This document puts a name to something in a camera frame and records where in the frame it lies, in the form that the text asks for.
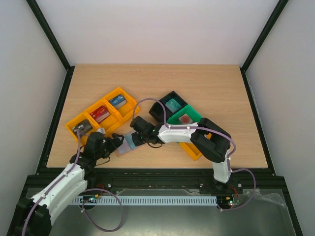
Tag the yellow triple storage bin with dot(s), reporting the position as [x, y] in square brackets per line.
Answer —
[117, 117]

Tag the black storage bin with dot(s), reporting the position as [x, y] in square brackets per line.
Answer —
[157, 111]

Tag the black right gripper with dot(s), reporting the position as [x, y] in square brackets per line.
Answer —
[137, 135]

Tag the white slotted cable duct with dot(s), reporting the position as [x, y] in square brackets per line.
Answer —
[147, 201]

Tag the black card stack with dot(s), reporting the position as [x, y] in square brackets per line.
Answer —
[82, 127]

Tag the green storage bin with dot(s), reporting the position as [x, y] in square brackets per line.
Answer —
[194, 115]

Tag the yellow single storage bin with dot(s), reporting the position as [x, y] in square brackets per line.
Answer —
[191, 150]

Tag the red dot card stack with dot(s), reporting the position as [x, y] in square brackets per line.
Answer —
[185, 119]

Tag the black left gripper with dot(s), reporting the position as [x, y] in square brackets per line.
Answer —
[118, 142]

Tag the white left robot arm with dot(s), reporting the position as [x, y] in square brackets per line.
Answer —
[36, 215]

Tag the blue card stack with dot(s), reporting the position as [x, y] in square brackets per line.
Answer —
[118, 101]

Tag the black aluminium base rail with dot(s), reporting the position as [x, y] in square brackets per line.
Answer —
[161, 178]

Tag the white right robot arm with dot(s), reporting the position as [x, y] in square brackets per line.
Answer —
[213, 142]

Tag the teal card stack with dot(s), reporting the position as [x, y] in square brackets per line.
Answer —
[173, 105]

